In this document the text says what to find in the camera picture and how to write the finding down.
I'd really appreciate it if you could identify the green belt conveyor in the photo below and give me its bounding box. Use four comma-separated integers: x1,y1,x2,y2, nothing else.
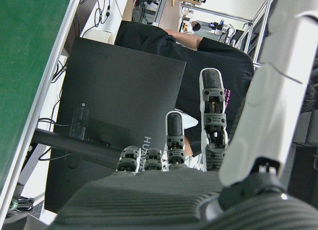
0,0,84,208

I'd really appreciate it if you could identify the person in black t-shirt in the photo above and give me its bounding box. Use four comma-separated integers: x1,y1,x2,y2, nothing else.
114,20,255,166

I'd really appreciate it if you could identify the silver laptop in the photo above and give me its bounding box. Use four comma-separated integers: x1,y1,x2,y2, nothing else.
4,199,58,230

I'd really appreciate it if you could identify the white mug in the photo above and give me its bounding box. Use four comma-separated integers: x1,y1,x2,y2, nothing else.
84,30,115,44

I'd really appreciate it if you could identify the thin black cable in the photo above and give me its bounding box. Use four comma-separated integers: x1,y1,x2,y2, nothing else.
93,0,112,29

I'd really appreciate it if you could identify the black computer monitor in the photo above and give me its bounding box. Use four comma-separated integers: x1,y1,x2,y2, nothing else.
32,37,187,213

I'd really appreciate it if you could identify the right white dexterous robot hand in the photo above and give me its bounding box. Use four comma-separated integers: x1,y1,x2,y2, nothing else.
48,0,318,230

